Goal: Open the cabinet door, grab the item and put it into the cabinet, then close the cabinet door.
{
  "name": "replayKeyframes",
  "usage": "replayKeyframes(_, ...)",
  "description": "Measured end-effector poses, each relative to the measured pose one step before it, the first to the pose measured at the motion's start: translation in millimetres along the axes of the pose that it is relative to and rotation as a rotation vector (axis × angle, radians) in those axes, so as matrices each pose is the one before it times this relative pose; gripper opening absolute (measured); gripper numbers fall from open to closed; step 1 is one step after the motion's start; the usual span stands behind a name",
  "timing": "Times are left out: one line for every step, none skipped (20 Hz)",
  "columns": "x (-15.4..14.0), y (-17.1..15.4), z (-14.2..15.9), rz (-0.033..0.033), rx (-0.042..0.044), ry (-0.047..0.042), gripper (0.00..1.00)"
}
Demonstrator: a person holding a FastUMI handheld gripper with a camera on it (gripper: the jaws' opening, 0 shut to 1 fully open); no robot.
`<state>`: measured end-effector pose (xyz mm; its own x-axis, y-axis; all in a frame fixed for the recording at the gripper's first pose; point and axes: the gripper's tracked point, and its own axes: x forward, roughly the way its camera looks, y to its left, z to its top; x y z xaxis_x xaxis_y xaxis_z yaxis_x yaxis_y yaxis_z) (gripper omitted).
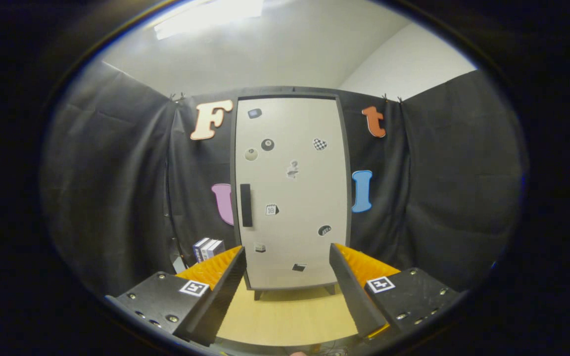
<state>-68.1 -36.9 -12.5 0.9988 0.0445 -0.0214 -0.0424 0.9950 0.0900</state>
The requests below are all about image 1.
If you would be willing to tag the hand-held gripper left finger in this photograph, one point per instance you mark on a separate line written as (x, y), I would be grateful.
(225, 291)

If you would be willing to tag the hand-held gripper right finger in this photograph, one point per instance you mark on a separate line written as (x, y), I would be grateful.
(352, 291)

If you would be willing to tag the white spine book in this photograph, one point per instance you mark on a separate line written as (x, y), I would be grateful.
(207, 248)

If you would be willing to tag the dark blue book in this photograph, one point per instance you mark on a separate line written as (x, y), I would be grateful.
(198, 249)

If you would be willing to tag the black backdrop cloth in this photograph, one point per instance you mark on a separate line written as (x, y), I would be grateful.
(117, 173)

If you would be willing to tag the dark grey cabinet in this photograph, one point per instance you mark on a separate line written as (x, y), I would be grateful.
(292, 92)

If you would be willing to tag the ceiling light panel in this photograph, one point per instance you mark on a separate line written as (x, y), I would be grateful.
(206, 17)

